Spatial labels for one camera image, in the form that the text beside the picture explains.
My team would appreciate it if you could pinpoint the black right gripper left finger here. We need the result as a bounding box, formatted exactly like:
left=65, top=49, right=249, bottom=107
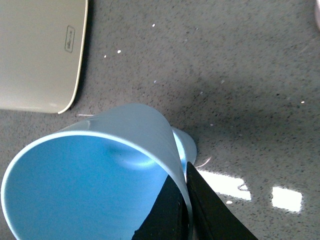
left=132, top=176, right=189, bottom=240

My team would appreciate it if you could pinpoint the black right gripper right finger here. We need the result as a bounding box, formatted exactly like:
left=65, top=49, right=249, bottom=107
left=186, top=162, right=257, bottom=240

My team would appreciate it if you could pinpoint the blue cup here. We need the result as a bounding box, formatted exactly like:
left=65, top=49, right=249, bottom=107
left=1, top=103, right=193, bottom=240
left=172, top=127, right=197, bottom=175

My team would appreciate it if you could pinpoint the cream white toaster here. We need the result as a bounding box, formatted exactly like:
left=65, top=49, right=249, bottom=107
left=0, top=0, right=89, bottom=114

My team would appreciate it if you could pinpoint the pink bowl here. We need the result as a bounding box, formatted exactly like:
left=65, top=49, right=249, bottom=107
left=314, top=0, right=320, bottom=30

